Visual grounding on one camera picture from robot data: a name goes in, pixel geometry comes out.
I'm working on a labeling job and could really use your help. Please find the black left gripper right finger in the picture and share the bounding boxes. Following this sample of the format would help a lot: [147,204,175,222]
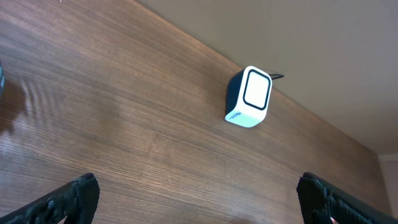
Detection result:
[297,172,397,224]

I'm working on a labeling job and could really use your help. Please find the white barcode scanner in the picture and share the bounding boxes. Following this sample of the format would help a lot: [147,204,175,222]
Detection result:
[224,66,272,128]

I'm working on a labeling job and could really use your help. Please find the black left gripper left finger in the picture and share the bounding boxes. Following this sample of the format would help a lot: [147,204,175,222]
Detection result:
[1,173,100,224]

